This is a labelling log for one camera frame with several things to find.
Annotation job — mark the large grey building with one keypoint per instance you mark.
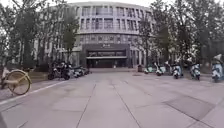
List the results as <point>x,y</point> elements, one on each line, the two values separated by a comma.
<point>106,30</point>

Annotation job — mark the row of parked dark scooters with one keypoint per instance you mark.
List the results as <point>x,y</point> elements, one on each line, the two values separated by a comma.
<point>65,71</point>

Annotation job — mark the row of parked pale scooters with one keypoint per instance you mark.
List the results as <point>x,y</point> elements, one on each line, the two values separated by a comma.
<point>193,70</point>

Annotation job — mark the row of trees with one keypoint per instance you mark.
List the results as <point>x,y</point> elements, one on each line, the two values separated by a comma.
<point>186,30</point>
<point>30,33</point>

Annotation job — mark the yellow bicycle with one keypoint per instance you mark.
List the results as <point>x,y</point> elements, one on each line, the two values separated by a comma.
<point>17,81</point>

